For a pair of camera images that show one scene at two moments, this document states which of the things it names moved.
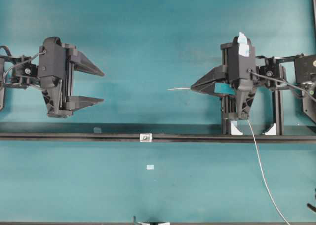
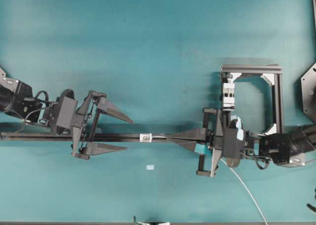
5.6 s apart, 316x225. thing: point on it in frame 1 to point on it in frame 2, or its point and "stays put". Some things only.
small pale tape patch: [150, 167] stays put
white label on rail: [145, 137] stays put
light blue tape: [244, 49] to [240, 132]
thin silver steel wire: [258, 157] to [166, 136]
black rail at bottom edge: [170, 223] stays put
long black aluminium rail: [159, 137] stays put
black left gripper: [57, 61] to [64, 113]
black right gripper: [237, 71] to [224, 136]
